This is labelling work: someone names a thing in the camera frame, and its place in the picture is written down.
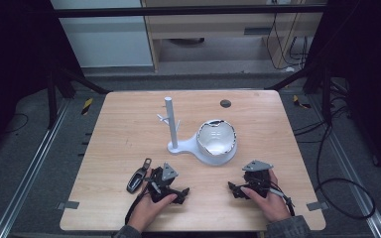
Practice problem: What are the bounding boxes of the black horizontal frame bar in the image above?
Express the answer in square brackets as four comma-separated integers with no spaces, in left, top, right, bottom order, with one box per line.
[50,4,327,19]

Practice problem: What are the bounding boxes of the person's left hand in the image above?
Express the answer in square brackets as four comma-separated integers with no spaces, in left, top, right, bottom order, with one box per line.
[127,168,179,233]

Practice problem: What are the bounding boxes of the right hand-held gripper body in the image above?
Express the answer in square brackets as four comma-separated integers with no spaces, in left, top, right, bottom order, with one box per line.
[242,160,274,199]

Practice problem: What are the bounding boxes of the black metal stand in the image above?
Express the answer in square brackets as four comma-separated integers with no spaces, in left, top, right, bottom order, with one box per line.
[45,63,113,131]
[263,63,334,126]

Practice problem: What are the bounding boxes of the light wooden desk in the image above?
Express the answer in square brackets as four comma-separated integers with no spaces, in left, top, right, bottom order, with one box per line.
[140,0,329,72]

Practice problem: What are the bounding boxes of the right hand-held gripper cable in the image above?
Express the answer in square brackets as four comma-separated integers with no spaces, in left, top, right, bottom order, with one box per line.
[269,186,297,217]

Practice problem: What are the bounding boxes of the dark curtain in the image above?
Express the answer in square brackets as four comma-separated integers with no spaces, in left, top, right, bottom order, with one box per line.
[0,0,84,163]
[302,0,381,184]

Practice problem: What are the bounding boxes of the grey tape strip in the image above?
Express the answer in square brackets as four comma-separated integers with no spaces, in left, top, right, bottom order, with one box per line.
[306,200,330,212]
[56,200,80,211]

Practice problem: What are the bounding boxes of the black car key fob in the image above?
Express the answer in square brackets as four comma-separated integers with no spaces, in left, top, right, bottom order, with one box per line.
[126,158,153,194]

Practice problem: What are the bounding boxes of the thin black floor cable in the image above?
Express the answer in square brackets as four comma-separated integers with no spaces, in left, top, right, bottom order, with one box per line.
[2,112,30,135]

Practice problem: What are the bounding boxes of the person's right hand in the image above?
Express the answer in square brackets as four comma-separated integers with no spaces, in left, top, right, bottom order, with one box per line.
[240,169,293,223]

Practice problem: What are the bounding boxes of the yellow and black tape marker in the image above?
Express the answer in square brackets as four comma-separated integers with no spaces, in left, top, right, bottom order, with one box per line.
[80,97,94,116]
[292,94,313,110]

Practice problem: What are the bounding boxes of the long black floor cable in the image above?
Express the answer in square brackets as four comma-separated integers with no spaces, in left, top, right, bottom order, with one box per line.
[292,98,377,221]

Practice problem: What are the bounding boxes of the white stand with post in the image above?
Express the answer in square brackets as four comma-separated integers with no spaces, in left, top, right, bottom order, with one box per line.
[157,96,238,167]

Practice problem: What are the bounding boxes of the left hand-held gripper cable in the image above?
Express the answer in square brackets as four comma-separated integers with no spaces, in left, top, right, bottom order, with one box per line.
[124,188,151,226]

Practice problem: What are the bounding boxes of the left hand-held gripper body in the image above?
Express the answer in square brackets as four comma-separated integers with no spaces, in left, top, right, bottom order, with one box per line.
[147,162,180,203]

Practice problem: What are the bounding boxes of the white bowl with silver rim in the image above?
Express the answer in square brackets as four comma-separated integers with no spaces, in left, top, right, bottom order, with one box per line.
[195,119,238,157]

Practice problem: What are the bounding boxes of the black cables under desk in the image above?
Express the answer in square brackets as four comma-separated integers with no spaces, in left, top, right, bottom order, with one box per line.
[265,12,313,71]

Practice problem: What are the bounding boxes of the white cabinet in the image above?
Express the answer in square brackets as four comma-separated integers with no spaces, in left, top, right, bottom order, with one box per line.
[50,0,155,69]

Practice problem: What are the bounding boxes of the aluminium floor rail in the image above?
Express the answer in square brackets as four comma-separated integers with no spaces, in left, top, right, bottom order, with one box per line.
[0,98,71,238]
[309,93,381,238]

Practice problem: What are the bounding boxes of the hand-held gripper cable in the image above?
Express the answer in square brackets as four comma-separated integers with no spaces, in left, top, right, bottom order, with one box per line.
[124,188,151,226]
[269,186,297,217]

